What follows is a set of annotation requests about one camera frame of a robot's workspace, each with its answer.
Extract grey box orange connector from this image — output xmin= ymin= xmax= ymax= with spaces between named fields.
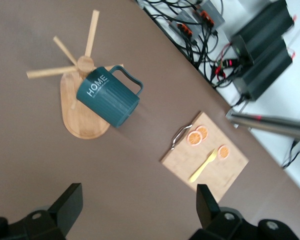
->
xmin=194 ymin=0 xmax=226 ymax=26
xmin=168 ymin=20 xmax=194 ymax=36
xmin=176 ymin=9 xmax=215 ymax=27

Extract bamboo cutting board metal handle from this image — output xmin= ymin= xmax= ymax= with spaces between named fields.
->
xmin=160 ymin=111 xmax=250 ymax=204

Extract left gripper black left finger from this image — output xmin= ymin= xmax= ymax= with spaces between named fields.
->
xmin=48 ymin=182 xmax=84 ymax=237

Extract black power supply box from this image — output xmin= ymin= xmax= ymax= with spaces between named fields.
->
xmin=233 ymin=37 xmax=295 ymax=101
xmin=230 ymin=0 xmax=296 ymax=66

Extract aluminium camera mount post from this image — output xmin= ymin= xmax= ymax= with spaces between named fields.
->
xmin=225 ymin=112 xmax=300 ymax=141

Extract wooden mug tree rack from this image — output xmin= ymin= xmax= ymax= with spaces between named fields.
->
xmin=26 ymin=9 xmax=125 ymax=140

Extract teal mug yellow inside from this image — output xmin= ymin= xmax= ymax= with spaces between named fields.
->
xmin=75 ymin=64 xmax=144 ymax=129

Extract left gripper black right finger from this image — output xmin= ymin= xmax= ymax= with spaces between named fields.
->
xmin=196 ymin=184 xmax=223 ymax=230

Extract tangled black cables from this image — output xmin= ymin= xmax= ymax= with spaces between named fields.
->
xmin=139 ymin=0 xmax=246 ymax=89

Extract yellow plastic fork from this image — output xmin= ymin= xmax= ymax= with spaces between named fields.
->
xmin=189 ymin=148 xmax=219 ymax=183

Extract orange slice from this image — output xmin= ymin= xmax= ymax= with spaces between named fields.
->
xmin=217 ymin=144 xmax=231 ymax=160
xmin=187 ymin=130 xmax=204 ymax=147
xmin=195 ymin=125 xmax=209 ymax=142

